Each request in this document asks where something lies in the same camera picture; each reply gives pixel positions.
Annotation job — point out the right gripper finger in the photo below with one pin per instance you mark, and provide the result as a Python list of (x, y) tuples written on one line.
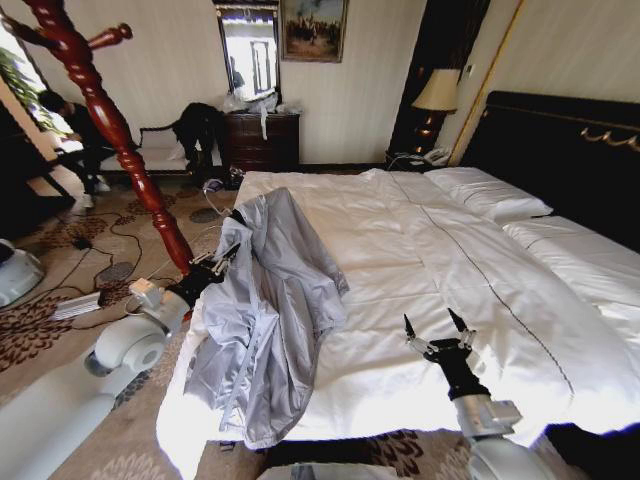
[(416, 339), (465, 334)]

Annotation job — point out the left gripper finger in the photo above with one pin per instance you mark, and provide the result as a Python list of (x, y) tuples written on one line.
[(204, 261), (226, 259)]

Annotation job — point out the grey jacket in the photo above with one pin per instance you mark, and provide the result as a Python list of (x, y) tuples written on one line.
[(280, 280)]

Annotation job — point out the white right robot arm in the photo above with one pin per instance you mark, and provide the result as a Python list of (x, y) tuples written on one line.
[(492, 425)]

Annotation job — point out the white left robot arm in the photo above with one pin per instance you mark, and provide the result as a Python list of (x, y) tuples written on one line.
[(55, 400)]

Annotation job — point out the white bed duvet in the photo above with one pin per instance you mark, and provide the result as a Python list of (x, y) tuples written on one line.
[(425, 280)]

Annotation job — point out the black bed headboard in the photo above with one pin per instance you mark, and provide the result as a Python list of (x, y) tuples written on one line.
[(550, 165)]

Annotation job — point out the white upholstered bench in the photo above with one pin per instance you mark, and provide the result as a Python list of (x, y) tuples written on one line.
[(155, 150)]

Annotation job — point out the dark wooden dresser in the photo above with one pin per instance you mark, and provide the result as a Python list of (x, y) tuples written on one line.
[(262, 140)]

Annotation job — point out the black hanging garment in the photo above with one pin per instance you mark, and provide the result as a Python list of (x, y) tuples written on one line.
[(200, 132)]

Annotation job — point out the white pillow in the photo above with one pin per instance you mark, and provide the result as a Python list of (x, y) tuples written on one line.
[(585, 255), (485, 192)]

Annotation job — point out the clear plastic bags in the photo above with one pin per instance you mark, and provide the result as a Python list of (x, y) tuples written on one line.
[(255, 104)]

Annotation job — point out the white robot front shell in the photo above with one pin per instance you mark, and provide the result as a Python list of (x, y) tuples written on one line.
[(325, 472)]

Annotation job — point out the red wooden coat stand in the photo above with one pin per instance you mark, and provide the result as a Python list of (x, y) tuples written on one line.
[(105, 120)]

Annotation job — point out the person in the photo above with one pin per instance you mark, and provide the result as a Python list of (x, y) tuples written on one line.
[(80, 135)]

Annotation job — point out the dark wooden nightstand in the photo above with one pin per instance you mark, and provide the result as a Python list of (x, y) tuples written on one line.
[(402, 161)]

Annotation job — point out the white desk telephone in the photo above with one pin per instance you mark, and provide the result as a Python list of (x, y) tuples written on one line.
[(438, 156)]

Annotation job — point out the white rounded machine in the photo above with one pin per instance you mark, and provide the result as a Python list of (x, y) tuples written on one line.
[(17, 272)]

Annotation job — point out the dark wooden desk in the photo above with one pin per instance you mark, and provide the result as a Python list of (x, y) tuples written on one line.
[(25, 190)]

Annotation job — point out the dark framed mirror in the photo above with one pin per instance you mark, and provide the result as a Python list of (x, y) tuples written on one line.
[(248, 50)]

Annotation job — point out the table lamp with cream shade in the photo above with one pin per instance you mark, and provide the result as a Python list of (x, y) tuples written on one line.
[(436, 92)]

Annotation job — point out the framed painting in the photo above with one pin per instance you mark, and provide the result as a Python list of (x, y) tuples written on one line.
[(314, 29)]

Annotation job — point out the green plant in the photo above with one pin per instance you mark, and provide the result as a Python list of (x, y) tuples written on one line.
[(22, 85)]

